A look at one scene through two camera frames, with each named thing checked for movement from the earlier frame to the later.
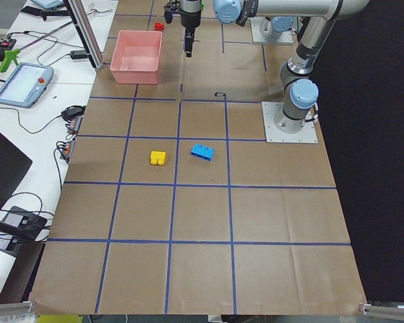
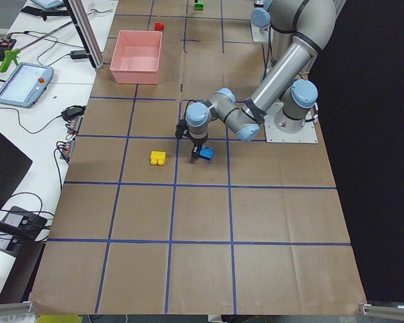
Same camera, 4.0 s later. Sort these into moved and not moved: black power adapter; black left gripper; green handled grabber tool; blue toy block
Moved: black left gripper
Not moved: blue toy block; green handled grabber tool; black power adapter
